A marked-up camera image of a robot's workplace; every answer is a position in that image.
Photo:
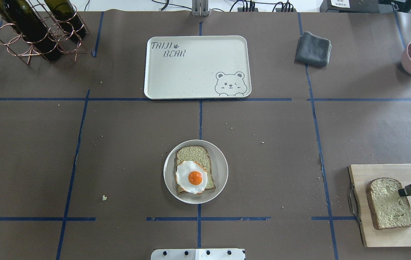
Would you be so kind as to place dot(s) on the bread slice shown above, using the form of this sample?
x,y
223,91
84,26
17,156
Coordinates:
x,y
388,209
197,154

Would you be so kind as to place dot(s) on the white round plate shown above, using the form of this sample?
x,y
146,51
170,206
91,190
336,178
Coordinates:
x,y
219,172

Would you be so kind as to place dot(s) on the fried egg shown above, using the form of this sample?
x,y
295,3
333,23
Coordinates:
x,y
191,177

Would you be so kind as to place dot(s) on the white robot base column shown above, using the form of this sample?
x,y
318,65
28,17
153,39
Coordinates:
x,y
199,254

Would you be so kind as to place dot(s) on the cream bear tray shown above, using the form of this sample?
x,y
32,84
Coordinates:
x,y
197,67

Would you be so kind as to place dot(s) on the wooden cutting board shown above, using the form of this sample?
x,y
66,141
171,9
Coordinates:
x,y
360,176

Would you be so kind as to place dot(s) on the grey folded cloth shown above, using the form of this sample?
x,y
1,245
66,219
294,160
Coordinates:
x,y
313,50

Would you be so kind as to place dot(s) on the black equipment box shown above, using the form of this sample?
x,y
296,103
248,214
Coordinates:
x,y
365,6

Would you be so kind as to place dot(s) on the green wine bottle back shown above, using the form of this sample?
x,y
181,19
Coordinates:
x,y
63,11

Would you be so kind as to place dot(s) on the green wine bottle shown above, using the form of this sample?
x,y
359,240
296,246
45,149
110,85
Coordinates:
x,y
7,19
63,11
32,28

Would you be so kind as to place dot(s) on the green wine bottle middle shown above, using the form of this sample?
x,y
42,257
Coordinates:
x,y
32,28

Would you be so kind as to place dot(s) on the green wine bottle front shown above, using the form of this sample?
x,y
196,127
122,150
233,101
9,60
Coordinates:
x,y
7,19

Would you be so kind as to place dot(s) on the aluminium frame post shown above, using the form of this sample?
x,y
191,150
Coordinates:
x,y
200,8

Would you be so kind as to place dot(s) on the copper wire bottle rack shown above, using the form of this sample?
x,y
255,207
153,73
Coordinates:
x,y
48,29

